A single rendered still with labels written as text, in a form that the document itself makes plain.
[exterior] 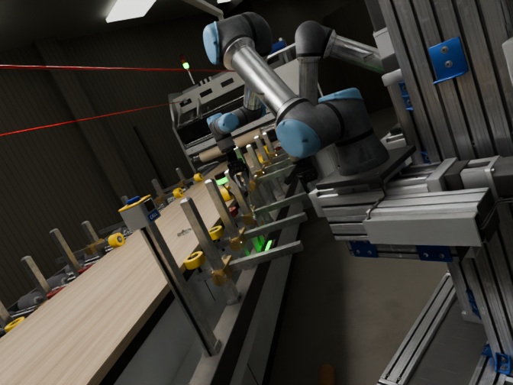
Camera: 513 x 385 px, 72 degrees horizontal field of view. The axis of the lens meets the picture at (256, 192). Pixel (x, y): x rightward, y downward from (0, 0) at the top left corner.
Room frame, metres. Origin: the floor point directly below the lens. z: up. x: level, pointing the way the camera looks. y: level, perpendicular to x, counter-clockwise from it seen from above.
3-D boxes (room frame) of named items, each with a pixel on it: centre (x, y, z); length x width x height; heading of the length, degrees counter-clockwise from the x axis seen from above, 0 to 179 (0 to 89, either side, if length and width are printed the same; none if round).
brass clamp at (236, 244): (1.50, 0.15, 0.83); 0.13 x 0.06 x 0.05; 162
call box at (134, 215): (0.99, 0.32, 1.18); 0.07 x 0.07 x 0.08; 72
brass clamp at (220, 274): (1.26, 0.23, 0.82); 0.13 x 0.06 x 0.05; 162
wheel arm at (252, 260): (1.24, 0.14, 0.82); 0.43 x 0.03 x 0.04; 72
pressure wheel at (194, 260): (1.31, 0.32, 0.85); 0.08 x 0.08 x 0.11
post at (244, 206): (1.71, 0.08, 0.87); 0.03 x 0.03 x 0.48; 72
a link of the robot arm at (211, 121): (1.58, 0.03, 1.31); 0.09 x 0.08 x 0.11; 21
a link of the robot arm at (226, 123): (1.50, -0.02, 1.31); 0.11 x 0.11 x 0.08; 21
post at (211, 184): (1.47, 0.16, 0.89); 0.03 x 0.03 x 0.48; 72
